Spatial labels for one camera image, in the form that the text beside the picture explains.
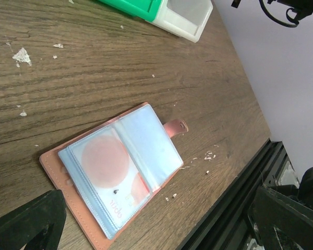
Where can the pink card holder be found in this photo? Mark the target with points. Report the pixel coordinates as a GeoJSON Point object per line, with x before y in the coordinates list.
{"type": "Point", "coordinates": [149, 143]}

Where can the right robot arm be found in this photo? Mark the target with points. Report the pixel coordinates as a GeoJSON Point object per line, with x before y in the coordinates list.
{"type": "Point", "coordinates": [279, 63]}

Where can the middle green bin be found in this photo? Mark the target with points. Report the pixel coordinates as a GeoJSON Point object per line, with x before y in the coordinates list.
{"type": "Point", "coordinates": [144, 9]}

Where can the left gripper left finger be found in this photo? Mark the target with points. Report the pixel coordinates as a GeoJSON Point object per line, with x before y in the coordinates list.
{"type": "Point", "coordinates": [38, 224]}

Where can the red white card in holder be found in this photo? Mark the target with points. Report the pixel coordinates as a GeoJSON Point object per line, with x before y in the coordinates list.
{"type": "Point", "coordinates": [113, 174]}

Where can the white bin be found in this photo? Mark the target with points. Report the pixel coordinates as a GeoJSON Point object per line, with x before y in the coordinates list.
{"type": "Point", "coordinates": [184, 18]}

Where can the black aluminium frame rail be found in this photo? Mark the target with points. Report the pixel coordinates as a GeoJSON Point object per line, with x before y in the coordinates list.
{"type": "Point", "coordinates": [228, 224]}

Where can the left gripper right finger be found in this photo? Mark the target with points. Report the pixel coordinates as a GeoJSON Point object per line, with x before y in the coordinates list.
{"type": "Point", "coordinates": [283, 221]}

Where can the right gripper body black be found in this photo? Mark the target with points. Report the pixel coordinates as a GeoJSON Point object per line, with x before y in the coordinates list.
{"type": "Point", "coordinates": [281, 10]}

